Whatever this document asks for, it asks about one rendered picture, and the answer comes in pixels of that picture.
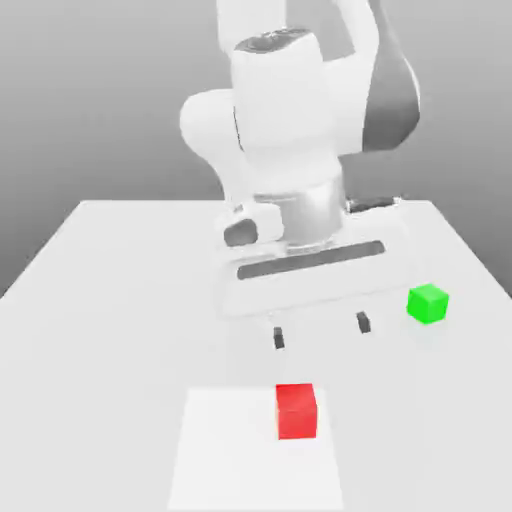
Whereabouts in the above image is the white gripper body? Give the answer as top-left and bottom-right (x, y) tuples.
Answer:
(212, 228), (408, 320)

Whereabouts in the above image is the small green cube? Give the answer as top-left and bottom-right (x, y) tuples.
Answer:
(405, 282), (451, 326)

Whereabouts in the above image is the small red cube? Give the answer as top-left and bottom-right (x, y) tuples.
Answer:
(274, 382), (319, 442)

